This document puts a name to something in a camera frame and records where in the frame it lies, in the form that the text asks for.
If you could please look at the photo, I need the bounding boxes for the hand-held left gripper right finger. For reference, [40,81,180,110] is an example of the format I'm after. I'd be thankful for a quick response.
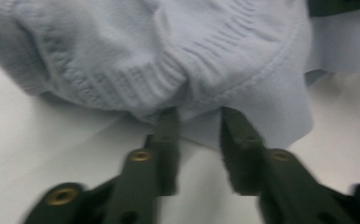
[220,106,356,224]

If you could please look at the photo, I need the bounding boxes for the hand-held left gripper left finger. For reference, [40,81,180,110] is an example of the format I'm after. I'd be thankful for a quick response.
[104,106,181,224]

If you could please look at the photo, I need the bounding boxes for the light blue knit sweater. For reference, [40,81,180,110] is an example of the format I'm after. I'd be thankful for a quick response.
[0,0,360,150]

